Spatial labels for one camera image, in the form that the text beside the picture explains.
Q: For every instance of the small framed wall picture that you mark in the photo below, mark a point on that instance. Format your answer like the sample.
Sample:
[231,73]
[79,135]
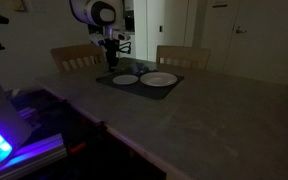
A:
[18,4]

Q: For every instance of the white wall switch plate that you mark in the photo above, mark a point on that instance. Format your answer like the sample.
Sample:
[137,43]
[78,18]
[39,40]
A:
[36,5]

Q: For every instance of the large white plate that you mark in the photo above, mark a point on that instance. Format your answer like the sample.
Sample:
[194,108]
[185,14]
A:
[158,79]

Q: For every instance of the dark wall light switch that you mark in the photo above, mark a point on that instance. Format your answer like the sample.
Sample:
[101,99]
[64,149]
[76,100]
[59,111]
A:
[161,28]

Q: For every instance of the white angled box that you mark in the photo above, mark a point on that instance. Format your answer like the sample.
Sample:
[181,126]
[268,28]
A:
[0,110]

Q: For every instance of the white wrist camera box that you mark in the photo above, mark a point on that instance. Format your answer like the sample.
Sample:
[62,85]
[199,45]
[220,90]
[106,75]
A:
[121,35]

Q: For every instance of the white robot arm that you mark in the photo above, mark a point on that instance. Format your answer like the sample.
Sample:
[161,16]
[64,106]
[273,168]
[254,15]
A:
[94,11]

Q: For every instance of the small white plate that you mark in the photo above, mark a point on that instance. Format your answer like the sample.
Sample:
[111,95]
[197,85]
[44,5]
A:
[125,79]

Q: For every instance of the brown wooden slat chair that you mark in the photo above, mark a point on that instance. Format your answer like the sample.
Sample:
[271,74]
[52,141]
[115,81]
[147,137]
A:
[74,55]

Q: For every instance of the aluminium frame rail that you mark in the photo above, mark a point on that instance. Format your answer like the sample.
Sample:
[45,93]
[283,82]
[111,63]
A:
[40,151]

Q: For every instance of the blue crumpled cloth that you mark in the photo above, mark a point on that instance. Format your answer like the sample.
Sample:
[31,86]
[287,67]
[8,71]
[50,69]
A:
[139,68]

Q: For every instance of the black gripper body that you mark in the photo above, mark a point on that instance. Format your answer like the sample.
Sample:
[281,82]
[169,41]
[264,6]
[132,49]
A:
[111,48]

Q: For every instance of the light wooden slat chair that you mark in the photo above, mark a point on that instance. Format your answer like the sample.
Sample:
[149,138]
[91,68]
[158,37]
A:
[184,55]

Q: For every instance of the black placemat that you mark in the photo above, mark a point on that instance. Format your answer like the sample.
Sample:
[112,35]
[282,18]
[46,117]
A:
[150,91]

